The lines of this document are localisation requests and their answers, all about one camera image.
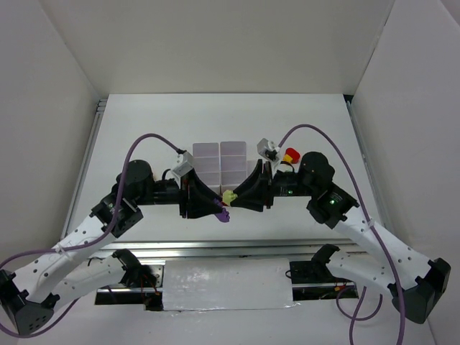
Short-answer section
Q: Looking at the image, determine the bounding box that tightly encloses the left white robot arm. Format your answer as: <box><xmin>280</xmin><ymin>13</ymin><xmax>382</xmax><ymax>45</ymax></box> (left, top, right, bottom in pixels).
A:
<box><xmin>1</xmin><ymin>160</ymin><xmax>224</xmax><ymax>338</ymax></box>

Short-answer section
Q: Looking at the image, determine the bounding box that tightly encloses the red round lego brick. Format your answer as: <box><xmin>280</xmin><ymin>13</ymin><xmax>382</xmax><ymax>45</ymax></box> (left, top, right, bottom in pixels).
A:
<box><xmin>285</xmin><ymin>147</ymin><xmax>300</xmax><ymax>165</ymax></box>

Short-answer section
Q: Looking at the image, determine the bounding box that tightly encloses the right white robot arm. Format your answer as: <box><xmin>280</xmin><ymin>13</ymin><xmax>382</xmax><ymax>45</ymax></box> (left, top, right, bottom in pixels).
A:
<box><xmin>224</xmin><ymin>152</ymin><xmax>451</xmax><ymax>324</ymax></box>

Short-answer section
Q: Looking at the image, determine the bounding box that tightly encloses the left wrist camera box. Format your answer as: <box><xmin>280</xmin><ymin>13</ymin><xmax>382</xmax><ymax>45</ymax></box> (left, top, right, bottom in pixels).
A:
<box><xmin>171</xmin><ymin>151</ymin><xmax>194</xmax><ymax>179</ymax></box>

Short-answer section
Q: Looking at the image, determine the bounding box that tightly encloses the white taped front panel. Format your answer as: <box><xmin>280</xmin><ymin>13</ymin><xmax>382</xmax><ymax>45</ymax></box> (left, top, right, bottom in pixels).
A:
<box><xmin>162</xmin><ymin>258</ymin><xmax>294</xmax><ymax>311</ymax></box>

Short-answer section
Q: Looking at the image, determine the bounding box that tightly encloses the white divided container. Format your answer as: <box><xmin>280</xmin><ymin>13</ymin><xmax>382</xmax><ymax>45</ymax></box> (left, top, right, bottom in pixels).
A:
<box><xmin>220</xmin><ymin>141</ymin><xmax>247</xmax><ymax>193</ymax></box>
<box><xmin>192</xmin><ymin>142</ymin><xmax>221</xmax><ymax>193</ymax></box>

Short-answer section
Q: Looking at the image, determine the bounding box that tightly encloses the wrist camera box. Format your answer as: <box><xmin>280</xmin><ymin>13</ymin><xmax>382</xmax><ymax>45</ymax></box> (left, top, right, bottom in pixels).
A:
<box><xmin>171</xmin><ymin>151</ymin><xmax>194</xmax><ymax>179</ymax></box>
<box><xmin>257</xmin><ymin>138</ymin><xmax>281</xmax><ymax>171</ymax></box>

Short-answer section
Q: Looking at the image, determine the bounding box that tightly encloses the aluminium table rail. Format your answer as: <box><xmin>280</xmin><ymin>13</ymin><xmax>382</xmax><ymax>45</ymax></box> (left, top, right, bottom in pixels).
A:
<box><xmin>96</xmin><ymin>239</ymin><xmax>364</xmax><ymax>259</ymax></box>

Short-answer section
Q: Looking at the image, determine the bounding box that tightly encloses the yellow small lego brick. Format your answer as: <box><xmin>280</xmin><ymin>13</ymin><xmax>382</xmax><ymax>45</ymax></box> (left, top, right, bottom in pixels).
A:
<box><xmin>283</xmin><ymin>155</ymin><xmax>293</xmax><ymax>164</ymax></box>

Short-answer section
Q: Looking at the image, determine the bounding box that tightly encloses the left white divided container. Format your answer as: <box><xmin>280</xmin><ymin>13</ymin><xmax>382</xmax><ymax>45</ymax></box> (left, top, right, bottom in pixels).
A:
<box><xmin>192</xmin><ymin>142</ymin><xmax>221</xmax><ymax>193</ymax></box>

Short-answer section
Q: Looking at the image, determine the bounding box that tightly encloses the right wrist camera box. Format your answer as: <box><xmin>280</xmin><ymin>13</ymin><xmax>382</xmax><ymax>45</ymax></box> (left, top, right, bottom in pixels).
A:
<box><xmin>257</xmin><ymin>138</ymin><xmax>281</xmax><ymax>171</ymax></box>

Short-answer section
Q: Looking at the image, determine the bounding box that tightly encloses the lime square lego brick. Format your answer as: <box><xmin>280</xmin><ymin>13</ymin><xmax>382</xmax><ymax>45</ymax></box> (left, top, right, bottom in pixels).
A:
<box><xmin>222</xmin><ymin>190</ymin><xmax>238</xmax><ymax>205</ymax></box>

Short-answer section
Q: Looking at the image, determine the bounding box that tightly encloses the right white divided container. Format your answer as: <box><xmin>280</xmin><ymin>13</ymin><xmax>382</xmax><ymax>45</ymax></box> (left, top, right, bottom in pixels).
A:
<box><xmin>220</xmin><ymin>141</ymin><xmax>247</xmax><ymax>193</ymax></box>

